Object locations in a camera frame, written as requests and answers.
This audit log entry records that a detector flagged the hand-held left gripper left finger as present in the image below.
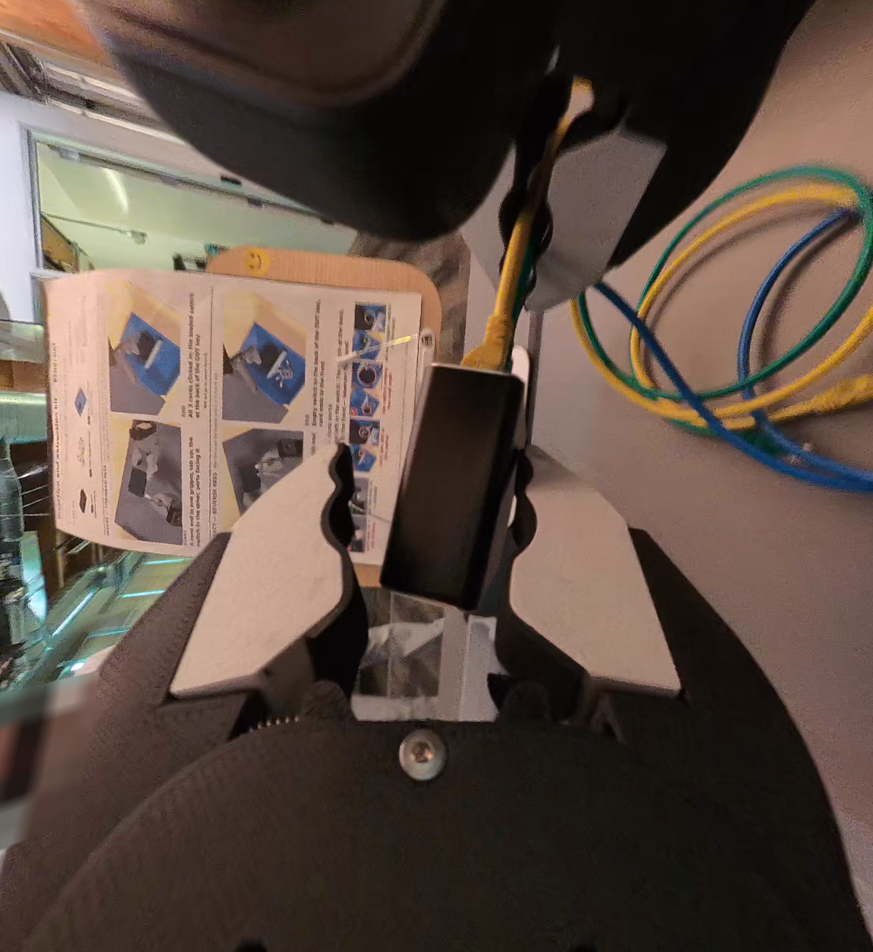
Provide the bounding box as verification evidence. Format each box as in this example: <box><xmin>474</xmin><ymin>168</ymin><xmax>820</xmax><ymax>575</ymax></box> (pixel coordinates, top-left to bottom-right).
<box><xmin>170</xmin><ymin>444</ymin><xmax>370</xmax><ymax>716</ymax></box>

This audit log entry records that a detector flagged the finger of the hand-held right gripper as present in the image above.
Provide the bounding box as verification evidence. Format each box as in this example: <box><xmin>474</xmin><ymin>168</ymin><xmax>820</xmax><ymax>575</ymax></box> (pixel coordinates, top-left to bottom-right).
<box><xmin>524</xmin><ymin>125</ymin><xmax>669</xmax><ymax>315</ymax></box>
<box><xmin>469</xmin><ymin>160</ymin><xmax>530</xmax><ymax>313</ymax></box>

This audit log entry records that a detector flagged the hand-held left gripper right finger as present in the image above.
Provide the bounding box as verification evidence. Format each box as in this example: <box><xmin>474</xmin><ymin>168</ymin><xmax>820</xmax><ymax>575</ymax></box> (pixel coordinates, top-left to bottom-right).
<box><xmin>494</xmin><ymin>446</ymin><xmax>684</xmax><ymax>726</ymax></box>

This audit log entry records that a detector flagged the yellow ethernet cable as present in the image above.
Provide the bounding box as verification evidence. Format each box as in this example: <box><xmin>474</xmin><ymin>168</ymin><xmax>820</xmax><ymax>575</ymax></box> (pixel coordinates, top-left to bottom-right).
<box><xmin>460</xmin><ymin>74</ymin><xmax>873</xmax><ymax>440</ymax></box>

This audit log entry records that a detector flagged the black network switch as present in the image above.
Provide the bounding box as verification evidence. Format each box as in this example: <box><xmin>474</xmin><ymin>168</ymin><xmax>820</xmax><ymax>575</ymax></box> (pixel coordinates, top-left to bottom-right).
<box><xmin>379</xmin><ymin>363</ymin><xmax>528</xmax><ymax>612</ymax></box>

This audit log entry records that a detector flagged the green ethernet cable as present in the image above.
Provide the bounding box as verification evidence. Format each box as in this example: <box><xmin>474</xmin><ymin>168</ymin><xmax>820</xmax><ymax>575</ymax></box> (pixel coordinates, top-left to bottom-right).
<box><xmin>507</xmin><ymin>167</ymin><xmax>873</xmax><ymax>451</ymax></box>

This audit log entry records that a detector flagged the blue ethernet cable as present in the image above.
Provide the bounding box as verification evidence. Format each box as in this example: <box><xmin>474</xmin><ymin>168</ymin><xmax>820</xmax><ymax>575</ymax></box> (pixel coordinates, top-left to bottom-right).
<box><xmin>592</xmin><ymin>173</ymin><xmax>873</xmax><ymax>495</ymax></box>

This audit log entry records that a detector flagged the printed instruction sheet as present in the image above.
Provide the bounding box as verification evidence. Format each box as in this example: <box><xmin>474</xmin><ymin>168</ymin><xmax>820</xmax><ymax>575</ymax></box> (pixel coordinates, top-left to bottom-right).
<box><xmin>41</xmin><ymin>269</ymin><xmax>424</xmax><ymax>560</ymax></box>

